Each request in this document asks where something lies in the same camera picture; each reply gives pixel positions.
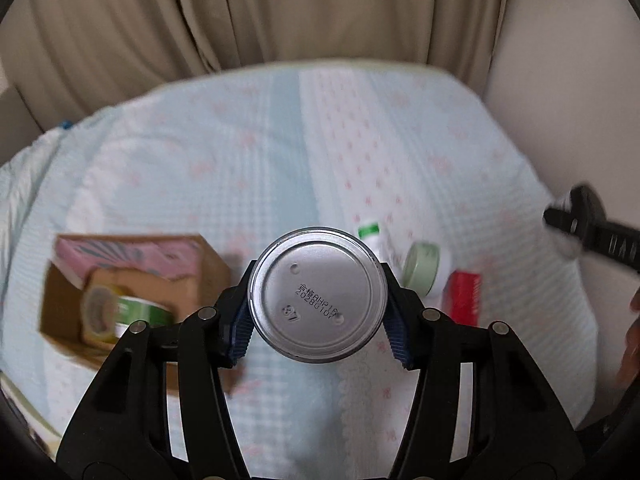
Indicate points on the light blue patterned blanket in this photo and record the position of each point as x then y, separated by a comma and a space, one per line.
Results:
280, 160

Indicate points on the beige curtain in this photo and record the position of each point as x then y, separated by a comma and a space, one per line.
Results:
240, 15

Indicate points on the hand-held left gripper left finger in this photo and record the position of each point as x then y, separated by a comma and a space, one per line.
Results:
239, 336

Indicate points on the pink striped carton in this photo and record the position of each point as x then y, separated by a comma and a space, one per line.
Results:
125, 255

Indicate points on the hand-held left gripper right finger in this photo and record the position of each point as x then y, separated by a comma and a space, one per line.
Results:
398, 336

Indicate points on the red carton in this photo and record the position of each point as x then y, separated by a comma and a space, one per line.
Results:
462, 297

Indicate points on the white jar green lid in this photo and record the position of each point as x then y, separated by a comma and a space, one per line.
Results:
422, 267

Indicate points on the person's right hand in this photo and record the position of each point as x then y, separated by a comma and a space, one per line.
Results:
631, 345

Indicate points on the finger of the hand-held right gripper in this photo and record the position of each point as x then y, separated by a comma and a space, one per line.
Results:
575, 215

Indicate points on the brown cardboard box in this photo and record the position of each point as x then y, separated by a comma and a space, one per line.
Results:
207, 270

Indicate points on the green label tin can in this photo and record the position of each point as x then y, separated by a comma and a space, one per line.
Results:
142, 312

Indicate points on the white bottle green cap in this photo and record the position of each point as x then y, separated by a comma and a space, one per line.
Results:
382, 242

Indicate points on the silver tin can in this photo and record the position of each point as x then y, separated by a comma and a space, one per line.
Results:
317, 295

